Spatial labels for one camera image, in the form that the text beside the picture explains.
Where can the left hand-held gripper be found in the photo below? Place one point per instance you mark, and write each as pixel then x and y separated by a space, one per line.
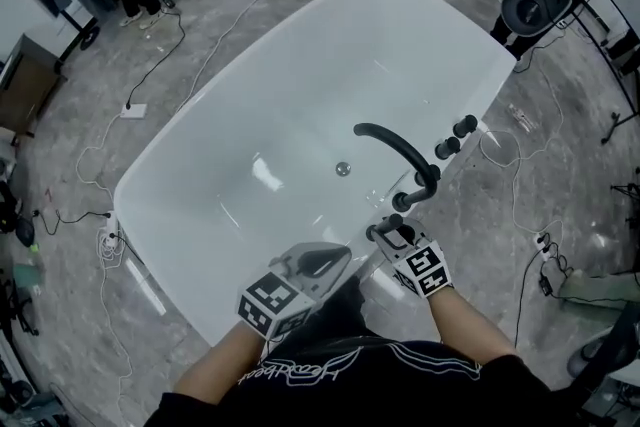
pixel 272 305

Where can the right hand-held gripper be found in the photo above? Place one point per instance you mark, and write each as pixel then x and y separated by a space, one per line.
pixel 425 270

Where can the person's right forearm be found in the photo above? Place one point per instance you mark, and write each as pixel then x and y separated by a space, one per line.
pixel 465 325

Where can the person's left forearm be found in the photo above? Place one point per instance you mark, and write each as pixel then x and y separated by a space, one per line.
pixel 220 360

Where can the white bathtub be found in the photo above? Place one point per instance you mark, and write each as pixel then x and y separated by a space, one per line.
pixel 280 115

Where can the black faucet knob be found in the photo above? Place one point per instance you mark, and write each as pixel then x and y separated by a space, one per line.
pixel 434 172
pixel 446 147
pixel 467 125

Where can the round metal drain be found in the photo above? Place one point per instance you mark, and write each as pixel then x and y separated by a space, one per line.
pixel 343 168

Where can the black faucet spout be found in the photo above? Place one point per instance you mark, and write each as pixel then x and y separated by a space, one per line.
pixel 397 144

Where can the white power strip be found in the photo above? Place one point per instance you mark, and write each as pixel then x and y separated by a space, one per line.
pixel 111 235
pixel 134 111
pixel 540 241

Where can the person's black t-shirt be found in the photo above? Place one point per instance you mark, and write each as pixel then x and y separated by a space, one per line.
pixel 375 390

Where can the black screen stand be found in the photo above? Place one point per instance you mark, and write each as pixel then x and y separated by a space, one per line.
pixel 615 122

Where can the brown wooden cabinet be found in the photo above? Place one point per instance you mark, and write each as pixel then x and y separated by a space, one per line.
pixel 27 85

